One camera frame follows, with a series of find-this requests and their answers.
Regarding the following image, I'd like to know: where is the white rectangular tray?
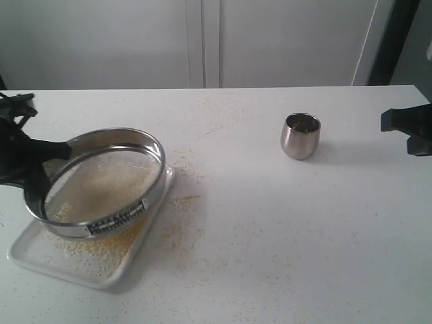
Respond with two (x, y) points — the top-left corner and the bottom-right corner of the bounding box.
(7, 165), (176, 290)

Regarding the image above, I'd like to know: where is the stainless steel cup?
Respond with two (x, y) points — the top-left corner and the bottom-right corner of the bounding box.
(280, 113), (321, 161)

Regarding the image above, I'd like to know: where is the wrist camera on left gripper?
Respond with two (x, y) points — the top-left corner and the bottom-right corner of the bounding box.
(1, 93), (38, 117)

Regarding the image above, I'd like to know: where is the round steel mesh sieve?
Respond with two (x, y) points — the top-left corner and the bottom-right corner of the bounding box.
(24, 128), (166, 240)

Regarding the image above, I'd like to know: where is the yellow millet pile on tray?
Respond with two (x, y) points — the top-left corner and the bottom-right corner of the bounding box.
(53, 217), (148, 278)

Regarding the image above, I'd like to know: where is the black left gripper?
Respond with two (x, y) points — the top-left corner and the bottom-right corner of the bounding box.
(1, 111), (72, 218)

